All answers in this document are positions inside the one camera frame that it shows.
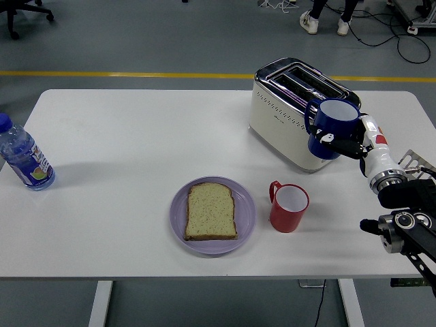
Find red cup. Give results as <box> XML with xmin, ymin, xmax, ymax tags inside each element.
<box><xmin>268</xmin><ymin>180</ymin><xmax>311</xmax><ymax>234</ymax></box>

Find metal toast rack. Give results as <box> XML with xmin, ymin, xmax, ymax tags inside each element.
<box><xmin>398</xmin><ymin>149</ymin><xmax>436</xmax><ymax>181</ymax></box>

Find grey table control box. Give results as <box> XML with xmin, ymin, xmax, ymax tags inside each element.
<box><xmin>298</xmin><ymin>279</ymin><xmax>327</xmax><ymax>289</ymax></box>

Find cream and chrome toaster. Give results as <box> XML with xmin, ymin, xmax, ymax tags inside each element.
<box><xmin>247</xmin><ymin>57</ymin><xmax>362</xmax><ymax>174</ymax></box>

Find white table leg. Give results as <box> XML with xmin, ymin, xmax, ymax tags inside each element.
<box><xmin>338</xmin><ymin>279</ymin><xmax>366</xmax><ymax>327</ymax></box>
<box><xmin>88</xmin><ymin>281</ymin><xmax>114</xmax><ymax>327</ymax></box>

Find metal frame cart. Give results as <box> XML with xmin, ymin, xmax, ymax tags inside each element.
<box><xmin>386</xmin><ymin>0</ymin><xmax>436</xmax><ymax>35</ymax></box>

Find black office chair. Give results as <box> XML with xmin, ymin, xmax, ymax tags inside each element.
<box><xmin>0</xmin><ymin>0</ymin><xmax>55</xmax><ymax>40</ymax></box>

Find black cable under table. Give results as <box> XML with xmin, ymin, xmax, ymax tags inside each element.
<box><xmin>313</xmin><ymin>279</ymin><xmax>327</xmax><ymax>327</ymax></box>

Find slice of bread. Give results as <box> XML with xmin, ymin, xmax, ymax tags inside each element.
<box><xmin>184</xmin><ymin>182</ymin><xmax>239</xmax><ymax>242</ymax></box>

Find black floor cable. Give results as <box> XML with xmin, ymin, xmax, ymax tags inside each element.
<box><xmin>347</xmin><ymin>0</ymin><xmax>433</xmax><ymax>65</ymax></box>

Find green power strip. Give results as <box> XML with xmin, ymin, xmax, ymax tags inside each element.
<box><xmin>390</xmin><ymin>277</ymin><xmax>427</xmax><ymax>288</ymax></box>

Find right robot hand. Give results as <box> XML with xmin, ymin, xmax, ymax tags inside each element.
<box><xmin>307</xmin><ymin>114</ymin><xmax>405</xmax><ymax>181</ymax></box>

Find white floor cable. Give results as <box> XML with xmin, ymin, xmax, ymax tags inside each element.
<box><xmin>258</xmin><ymin>0</ymin><xmax>298</xmax><ymax>15</ymax></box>

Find blue cup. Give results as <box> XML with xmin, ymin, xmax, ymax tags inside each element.
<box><xmin>304</xmin><ymin>97</ymin><xmax>361</xmax><ymax>161</ymax></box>

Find person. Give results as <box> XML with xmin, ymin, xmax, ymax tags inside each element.
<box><xmin>299</xmin><ymin>0</ymin><xmax>354</xmax><ymax>37</ymax></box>

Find blue-capped water bottle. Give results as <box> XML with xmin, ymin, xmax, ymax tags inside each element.
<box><xmin>0</xmin><ymin>112</ymin><xmax>57</xmax><ymax>191</ymax></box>

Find purple plate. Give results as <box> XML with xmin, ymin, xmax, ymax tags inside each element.
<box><xmin>170</xmin><ymin>175</ymin><xmax>258</xmax><ymax>255</ymax></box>

